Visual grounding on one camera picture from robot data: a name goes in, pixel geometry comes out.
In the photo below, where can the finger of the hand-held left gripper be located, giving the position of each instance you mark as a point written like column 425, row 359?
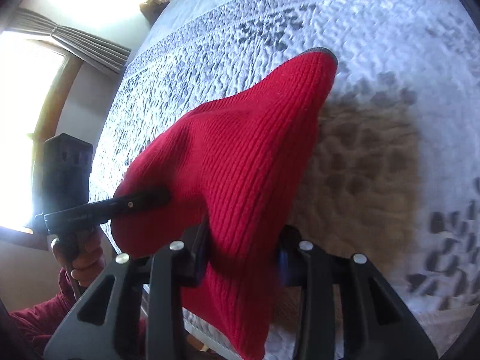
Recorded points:
column 142, row 200

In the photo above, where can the wooden framed window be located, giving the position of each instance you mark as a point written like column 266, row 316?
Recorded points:
column 22, row 120

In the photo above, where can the person's left forearm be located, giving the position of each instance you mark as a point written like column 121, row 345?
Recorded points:
column 37, row 318

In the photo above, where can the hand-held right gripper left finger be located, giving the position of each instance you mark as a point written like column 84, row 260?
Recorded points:
column 195, row 258

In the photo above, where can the dark wooden nightstand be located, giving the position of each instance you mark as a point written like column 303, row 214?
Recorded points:
column 150, row 13

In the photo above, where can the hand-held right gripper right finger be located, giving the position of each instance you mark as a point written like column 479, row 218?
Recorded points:
column 288, row 266

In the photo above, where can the red knit sweater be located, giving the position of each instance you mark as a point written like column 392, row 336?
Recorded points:
column 243, row 176

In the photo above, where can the grey curtain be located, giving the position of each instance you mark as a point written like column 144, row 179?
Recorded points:
column 86, row 43

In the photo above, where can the grey quilted bedspread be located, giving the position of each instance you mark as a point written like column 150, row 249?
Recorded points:
column 375, row 45

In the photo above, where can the person's left hand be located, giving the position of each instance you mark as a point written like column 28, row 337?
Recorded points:
column 88, row 262

